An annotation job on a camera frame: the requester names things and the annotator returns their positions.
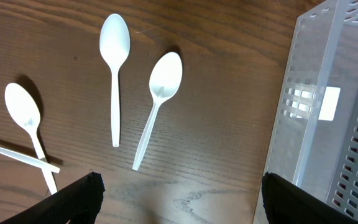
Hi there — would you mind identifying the white plastic spoon upright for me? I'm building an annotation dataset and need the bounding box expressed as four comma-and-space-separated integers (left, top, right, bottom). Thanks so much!
99, 14, 131, 147

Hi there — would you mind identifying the white plastic spoon horizontal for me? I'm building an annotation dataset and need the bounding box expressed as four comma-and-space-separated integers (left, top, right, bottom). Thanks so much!
0, 147, 60, 173

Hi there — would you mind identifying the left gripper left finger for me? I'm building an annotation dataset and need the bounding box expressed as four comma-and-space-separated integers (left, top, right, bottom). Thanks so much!
1, 172, 105, 224

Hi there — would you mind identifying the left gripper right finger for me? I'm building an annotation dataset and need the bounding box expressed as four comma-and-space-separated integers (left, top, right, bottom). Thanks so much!
261, 172, 357, 224

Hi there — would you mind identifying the white plastic spoon tilted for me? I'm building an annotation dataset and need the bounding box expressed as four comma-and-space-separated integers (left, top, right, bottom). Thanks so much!
132, 52, 183, 170

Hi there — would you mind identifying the clear plastic perforated basket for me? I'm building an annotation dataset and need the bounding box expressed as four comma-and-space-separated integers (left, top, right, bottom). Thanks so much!
264, 0, 358, 222

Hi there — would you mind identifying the white plastic spoon left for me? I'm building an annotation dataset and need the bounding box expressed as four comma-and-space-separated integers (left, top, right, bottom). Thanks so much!
4, 82, 58, 195

